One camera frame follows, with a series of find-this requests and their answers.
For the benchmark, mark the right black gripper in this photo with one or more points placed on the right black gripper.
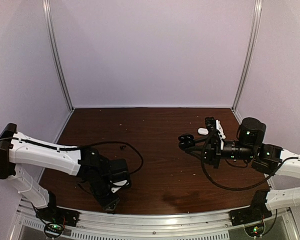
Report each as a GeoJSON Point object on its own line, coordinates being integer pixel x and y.
{"type": "Point", "coordinates": [212, 150]}

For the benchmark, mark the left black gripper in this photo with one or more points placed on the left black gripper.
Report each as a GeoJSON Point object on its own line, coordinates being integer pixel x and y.
{"type": "Point", "coordinates": [108, 203]}

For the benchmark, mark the white earbud charging case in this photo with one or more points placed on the white earbud charging case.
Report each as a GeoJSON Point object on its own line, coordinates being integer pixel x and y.
{"type": "Point", "coordinates": [203, 131]}

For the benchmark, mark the black round cap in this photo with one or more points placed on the black round cap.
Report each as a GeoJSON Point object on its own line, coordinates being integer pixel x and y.
{"type": "Point", "coordinates": [186, 141]}

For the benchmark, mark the small black clip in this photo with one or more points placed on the small black clip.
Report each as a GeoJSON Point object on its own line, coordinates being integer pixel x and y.
{"type": "Point", "coordinates": [122, 147]}

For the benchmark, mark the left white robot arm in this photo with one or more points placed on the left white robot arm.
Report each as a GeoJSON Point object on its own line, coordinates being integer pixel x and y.
{"type": "Point", "coordinates": [105, 177]}

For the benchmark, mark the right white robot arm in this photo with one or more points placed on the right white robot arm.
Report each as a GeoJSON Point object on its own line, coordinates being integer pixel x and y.
{"type": "Point", "coordinates": [249, 147]}

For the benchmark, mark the left circuit board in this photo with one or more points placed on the left circuit board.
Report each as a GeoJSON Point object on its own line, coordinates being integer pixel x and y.
{"type": "Point", "coordinates": [53, 230]}

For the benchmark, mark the circuit board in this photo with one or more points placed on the circuit board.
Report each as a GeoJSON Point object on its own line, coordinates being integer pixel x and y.
{"type": "Point", "coordinates": [53, 230]}
{"type": "Point", "coordinates": [255, 230]}

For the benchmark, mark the right circuit board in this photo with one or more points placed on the right circuit board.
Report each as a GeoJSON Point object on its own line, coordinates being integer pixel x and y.
{"type": "Point", "coordinates": [255, 230]}

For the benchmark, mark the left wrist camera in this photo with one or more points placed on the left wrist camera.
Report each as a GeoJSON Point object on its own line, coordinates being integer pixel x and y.
{"type": "Point", "coordinates": [120, 185]}

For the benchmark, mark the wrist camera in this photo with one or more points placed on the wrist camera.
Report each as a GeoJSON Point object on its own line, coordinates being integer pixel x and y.
{"type": "Point", "coordinates": [213, 124]}
{"type": "Point", "coordinates": [120, 185]}

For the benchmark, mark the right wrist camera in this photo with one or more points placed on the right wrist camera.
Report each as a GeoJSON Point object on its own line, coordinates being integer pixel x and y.
{"type": "Point", "coordinates": [213, 124]}

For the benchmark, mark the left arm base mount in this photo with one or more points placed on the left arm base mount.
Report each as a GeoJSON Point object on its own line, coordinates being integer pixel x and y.
{"type": "Point", "coordinates": [55, 214]}

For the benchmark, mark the aluminium front rail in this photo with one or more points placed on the aluminium front rail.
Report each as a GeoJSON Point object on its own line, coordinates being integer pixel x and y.
{"type": "Point", "coordinates": [213, 225]}

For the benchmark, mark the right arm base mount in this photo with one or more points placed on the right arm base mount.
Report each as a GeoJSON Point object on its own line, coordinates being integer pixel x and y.
{"type": "Point", "coordinates": [257, 210]}

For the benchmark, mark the right aluminium frame post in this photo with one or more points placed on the right aluminium frame post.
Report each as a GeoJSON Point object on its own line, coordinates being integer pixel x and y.
{"type": "Point", "coordinates": [254, 31]}

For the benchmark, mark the aluminium frame post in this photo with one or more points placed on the aluminium frame post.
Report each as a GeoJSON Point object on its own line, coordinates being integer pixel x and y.
{"type": "Point", "coordinates": [254, 31]}
{"type": "Point", "coordinates": [46, 4]}

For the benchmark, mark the left aluminium frame post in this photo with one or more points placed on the left aluminium frame post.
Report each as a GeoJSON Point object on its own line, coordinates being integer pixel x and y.
{"type": "Point", "coordinates": [46, 4]}

